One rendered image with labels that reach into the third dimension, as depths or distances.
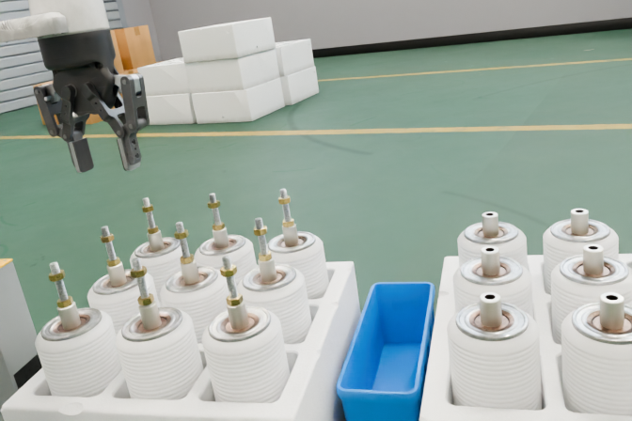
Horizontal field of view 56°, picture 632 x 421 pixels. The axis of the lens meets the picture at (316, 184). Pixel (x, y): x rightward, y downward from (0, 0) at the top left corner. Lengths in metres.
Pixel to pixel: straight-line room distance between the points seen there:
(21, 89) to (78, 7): 5.80
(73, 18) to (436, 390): 0.55
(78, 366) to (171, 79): 2.99
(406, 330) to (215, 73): 2.57
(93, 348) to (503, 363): 0.49
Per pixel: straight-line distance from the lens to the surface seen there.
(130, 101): 0.66
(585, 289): 0.76
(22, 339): 1.00
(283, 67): 3.68
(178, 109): 3.70
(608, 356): 0.65
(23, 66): 6.51
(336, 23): 6.33
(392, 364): 1.06
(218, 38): 3.39
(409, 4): 5.99
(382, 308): 1.08
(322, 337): 0.81
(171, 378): 0.77
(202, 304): 0.84
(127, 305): 0.90
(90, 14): 0.68
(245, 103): 3.37
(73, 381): 0.84
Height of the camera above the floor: 0.61
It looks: 17 degrees down
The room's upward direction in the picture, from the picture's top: 9 degrees counter-clockwise
